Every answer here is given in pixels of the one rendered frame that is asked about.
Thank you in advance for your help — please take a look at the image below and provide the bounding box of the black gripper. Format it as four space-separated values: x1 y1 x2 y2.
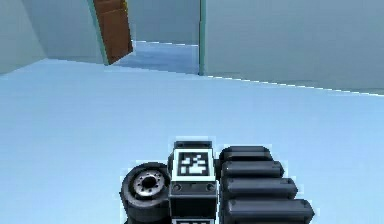
120 161 172 224

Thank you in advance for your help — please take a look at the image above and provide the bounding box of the brown wooden room door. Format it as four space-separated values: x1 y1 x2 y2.
92 0 134 66

